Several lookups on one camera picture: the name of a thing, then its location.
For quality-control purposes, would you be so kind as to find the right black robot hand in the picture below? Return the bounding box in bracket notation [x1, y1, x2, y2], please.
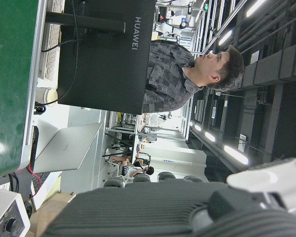
[40, 155, 296, 237]

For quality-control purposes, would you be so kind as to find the seated person in black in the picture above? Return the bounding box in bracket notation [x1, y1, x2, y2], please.
[110, 154, 155, 178]

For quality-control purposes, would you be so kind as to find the white partition panel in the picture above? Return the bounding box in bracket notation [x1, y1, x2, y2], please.
[143, 143, 208, 182]

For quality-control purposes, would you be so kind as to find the ceiling light strip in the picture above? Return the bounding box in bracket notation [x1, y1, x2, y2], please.
[218, 29, 233, 46]
[246, 0, 266, 18]
[204, 131, 217, 143]

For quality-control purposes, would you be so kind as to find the tan wooden board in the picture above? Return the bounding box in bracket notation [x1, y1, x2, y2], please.
[29, 192, 77, 237]

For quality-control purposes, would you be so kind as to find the silver laptop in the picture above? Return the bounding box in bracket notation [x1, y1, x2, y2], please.
[29, 120, 104, 196]

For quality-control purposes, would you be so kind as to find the person in grey patterned shirt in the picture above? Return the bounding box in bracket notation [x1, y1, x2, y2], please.
[142, 40, 245, 114]

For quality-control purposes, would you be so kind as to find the black Huawei monitor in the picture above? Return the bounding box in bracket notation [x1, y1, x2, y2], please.
[57, 0, 156, 116]

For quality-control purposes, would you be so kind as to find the white conveyor control box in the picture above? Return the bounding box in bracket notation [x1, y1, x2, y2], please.
[0, 187, 31, 237]

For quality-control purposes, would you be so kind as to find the white paper cup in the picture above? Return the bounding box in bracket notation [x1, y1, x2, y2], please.
[35, 86, 58, 106]

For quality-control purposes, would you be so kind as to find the white keyboard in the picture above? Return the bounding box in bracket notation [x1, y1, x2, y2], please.
[37, 0, 65, 81]

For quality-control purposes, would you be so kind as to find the black monitor stand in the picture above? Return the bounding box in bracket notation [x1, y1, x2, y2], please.
[45, 11, 126, 33]

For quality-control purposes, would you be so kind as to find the black cable coil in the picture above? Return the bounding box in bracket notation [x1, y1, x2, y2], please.
[34, 102, 46, 116]

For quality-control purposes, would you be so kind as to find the green conveyor belt aluminium frame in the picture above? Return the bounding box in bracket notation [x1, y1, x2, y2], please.
[0, 0, 48, 181]

